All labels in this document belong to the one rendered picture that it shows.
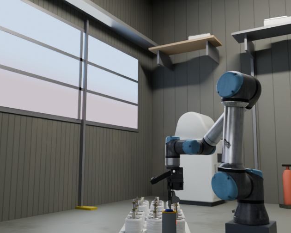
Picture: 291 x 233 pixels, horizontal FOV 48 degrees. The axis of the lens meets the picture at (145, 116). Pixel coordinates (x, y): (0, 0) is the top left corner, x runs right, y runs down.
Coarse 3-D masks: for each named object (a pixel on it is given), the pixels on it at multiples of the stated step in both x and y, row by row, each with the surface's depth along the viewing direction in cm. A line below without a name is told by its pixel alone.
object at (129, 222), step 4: (128, 220) 176; (132, 220) 175; (136, 220) 175; (140, 220) 177; (128, 224) 175; (132, 224) 175; (136, 224) 175; (140, 224) 177; (128, 228) 175; (132, 228) 174; (136, 228) 175; (140, 228) 176; (128, 232) 175; (132, 232) 174; (136, 232) 174; (140, 232) 176
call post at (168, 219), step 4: (164, 216) 159; (168, 216) 159; (172, 216) 159; (164, 220) 159; (168, 220) 159; (172, 220) 158; (164, 224) 158; (168, 224) 158; (172, 224) 158; (164, 228) 158; (168, 228) 158; (172, 228) 158; (164, 232) 158; (168, 232) 158; (172, 232) 158
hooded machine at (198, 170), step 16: (192, 112) 442; (176, 128) 452; (192, 128) 438; (208, 128) 438; (192, 160) 428; (208, 160) 416; (192, 176) 426; (208, 176) 413; (176, 192) 436; (192, 192) 423; (208, 192) 411
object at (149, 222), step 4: (148, 220) 176; (152, 220) 175; (156, 220) 175; (160, 220) 176; (148, 224) 176; (152, 224) 174; (156, 224) 174; (160, 224) 175; (148, 228) 175; (152, 228) 174; (156, 228) 174; (160, 228) 175; (148, 232) 175; (152, 232) 174; (156, 232) 174; (160, 232) 174
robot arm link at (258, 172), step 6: (246, 168) 141; (246, 174) 138; (252, 174) 140; (258, 174) 140; (252, 180) 137; (258, 180) 140; (252, 186) 136; (258, 186) 139; (252, 192) 137; (258, 192) 139; (246, 198) 139; (252, 198) 138; (258, 198) 139
